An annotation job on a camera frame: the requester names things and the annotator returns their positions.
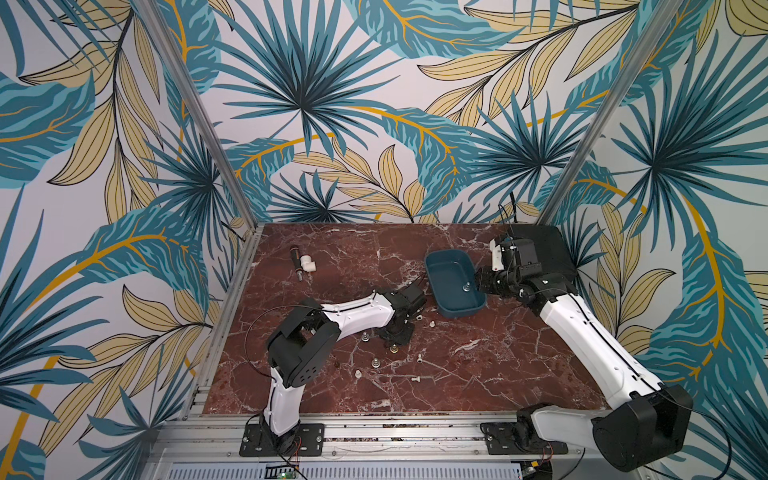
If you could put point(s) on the teal plastic storage box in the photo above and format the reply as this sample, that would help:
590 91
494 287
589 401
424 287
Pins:
450 275

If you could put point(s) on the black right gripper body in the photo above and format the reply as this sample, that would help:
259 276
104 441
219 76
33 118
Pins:
495 282

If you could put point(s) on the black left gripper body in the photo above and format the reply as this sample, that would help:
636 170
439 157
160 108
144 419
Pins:
400 336

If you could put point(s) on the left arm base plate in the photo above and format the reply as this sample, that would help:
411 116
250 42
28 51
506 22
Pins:
304 440

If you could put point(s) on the black plastic tool case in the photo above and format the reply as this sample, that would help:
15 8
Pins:
545 245

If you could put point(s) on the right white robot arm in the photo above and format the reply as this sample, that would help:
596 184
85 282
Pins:
644 421

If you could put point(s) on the black orange screwdriver handle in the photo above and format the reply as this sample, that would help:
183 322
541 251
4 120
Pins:
296 261

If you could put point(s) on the white pipe elbow fitting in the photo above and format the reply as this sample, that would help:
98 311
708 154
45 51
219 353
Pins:
307 263

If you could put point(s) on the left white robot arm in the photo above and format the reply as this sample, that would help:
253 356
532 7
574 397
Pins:
300 346

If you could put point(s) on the aluminium frame rail front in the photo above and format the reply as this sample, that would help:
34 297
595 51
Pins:
439 445

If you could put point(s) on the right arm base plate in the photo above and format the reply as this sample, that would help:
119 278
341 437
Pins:
518 438

